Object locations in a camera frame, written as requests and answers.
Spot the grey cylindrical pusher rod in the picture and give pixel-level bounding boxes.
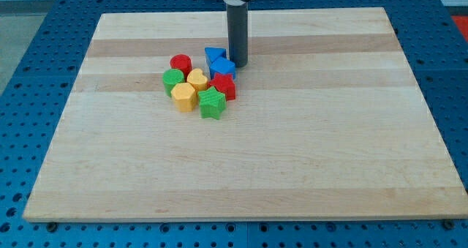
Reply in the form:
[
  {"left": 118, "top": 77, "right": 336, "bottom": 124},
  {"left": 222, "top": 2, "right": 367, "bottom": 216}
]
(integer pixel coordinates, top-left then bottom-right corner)
[{"left": 227, "top": 3, "right": 248, "bottom": 67}]

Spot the blue triangle block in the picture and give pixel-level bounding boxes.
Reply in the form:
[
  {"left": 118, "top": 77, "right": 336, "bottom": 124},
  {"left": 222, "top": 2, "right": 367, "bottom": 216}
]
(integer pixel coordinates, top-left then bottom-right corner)
[{"left": 204, "top": 47, "right": 227, "bottom": 66}]

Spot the yellow heart block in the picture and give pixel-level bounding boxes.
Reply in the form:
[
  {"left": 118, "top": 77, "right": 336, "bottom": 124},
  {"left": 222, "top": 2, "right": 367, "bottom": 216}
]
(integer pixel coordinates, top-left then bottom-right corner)
[{"left": 186, "top": 68, "right": 208, "bottom": 91}]

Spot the blue cube block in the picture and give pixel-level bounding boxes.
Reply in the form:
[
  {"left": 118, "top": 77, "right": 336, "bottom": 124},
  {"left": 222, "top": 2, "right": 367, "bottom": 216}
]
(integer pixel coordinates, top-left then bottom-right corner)
[{"left": 209, "top": 57, "right": 236, "bottom": 80}]

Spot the red star block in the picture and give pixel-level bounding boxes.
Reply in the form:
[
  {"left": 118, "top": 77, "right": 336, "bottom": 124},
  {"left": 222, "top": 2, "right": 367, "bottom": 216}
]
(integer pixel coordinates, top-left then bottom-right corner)
[{"left": 208, "top": 72, "right": 236, "bottom": 101}]

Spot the red cylinder block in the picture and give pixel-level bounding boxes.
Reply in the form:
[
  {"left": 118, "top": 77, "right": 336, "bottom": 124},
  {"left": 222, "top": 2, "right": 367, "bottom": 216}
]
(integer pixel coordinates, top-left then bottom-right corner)
[{"left": 170, "top": 53, "right": 192, "bottom": 78}]

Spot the green star block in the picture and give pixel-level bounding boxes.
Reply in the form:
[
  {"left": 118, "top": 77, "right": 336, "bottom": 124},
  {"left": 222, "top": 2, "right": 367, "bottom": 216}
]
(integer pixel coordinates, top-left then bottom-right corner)
[{"left": 198, "top": 86, "right": 227, "bottom": 120}]

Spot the green cylinder block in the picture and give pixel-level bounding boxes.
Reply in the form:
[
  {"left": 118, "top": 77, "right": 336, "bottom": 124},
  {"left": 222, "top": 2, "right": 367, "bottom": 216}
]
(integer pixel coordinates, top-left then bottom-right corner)
[{"left": 162, "top": 69, "right": 185, "bottom": 97}]

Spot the yellow pentagon block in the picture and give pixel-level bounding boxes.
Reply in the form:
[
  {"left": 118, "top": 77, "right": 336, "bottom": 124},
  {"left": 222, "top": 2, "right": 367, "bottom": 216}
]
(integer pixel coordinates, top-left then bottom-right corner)
[{"left": 171, "top": 83, "right": 197, "bottom": 113}]

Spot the wooden board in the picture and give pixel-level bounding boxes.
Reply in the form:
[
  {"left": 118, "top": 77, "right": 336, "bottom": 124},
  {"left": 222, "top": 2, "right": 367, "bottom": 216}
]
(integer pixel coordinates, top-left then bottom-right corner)
[{"left": 23, "top": 7, "right": 467, "bottom": 222}]

